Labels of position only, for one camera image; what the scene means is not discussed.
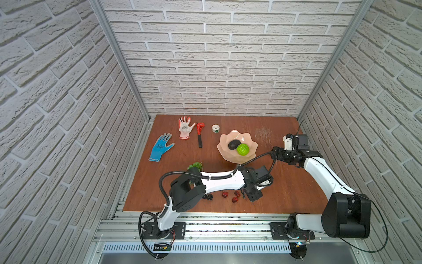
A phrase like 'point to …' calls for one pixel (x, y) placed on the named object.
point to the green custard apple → (243, 149)
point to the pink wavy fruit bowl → (232, 156)
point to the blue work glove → (160, 147)
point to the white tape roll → (215, 128)
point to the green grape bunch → (196, 164)
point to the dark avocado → (233, 144)
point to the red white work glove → (185, 127)
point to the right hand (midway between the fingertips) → (277, 152)
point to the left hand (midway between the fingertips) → (257, 190)
